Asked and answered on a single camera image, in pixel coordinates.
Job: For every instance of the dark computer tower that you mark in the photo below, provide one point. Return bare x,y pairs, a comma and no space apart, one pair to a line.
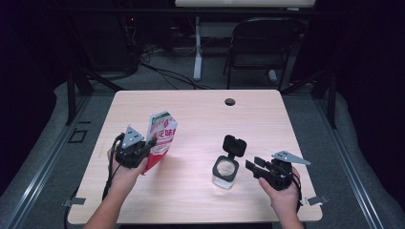
105,41

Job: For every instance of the clear jar with black lid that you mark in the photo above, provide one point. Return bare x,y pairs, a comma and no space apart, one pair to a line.
225,171

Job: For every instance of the black folding chair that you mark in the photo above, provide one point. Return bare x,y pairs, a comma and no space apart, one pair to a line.
264,38

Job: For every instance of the white desk leg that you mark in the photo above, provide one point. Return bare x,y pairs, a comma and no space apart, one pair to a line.
198,54

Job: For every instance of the red and white plastic bag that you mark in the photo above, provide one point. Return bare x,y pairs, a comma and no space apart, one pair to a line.
164,130

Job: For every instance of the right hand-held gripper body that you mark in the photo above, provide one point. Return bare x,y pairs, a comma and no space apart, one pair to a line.
280,176

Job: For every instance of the person's right hand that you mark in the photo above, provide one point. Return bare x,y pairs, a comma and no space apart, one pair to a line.
285,200

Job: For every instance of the black frame crossbar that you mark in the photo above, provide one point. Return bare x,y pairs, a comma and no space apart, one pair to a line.
159,11

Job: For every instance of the aluminium floor rail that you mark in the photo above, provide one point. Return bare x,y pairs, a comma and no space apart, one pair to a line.
350,171
38,178

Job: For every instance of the person's left hand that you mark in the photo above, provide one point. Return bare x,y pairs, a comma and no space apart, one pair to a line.
122,179

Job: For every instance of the black metal frame stand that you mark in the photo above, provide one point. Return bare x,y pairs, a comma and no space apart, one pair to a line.
332,101
70,95

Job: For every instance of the grey metal bracket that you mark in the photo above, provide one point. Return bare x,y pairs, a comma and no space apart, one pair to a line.
316,200
74,201

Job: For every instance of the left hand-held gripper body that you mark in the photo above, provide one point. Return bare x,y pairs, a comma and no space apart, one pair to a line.
130,156

